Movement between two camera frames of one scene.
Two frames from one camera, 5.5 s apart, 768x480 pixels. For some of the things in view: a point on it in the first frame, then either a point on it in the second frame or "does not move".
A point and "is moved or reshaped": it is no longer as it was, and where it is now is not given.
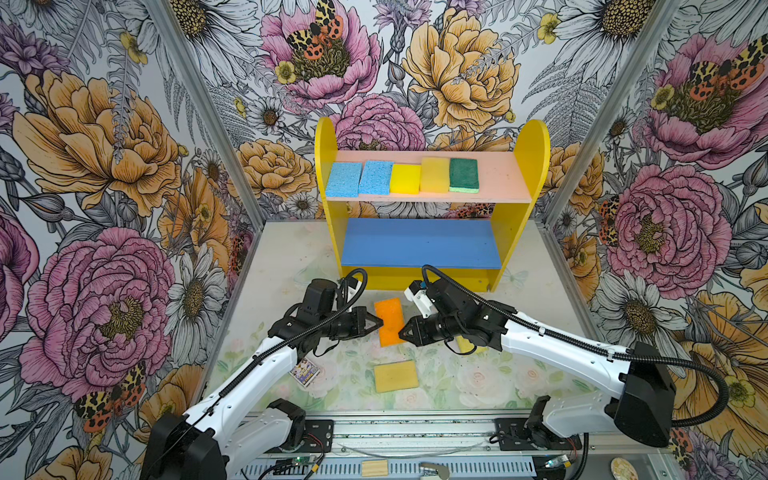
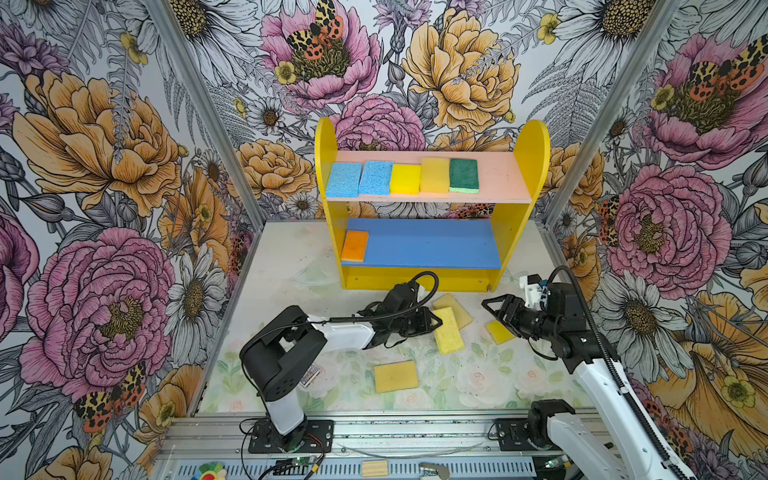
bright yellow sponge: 405,179 does not move
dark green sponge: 464,175 does not move
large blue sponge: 343,180 does not move
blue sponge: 375,177 does not move
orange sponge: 392,314 is moved or reshaped
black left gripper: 360,314 to 426,320
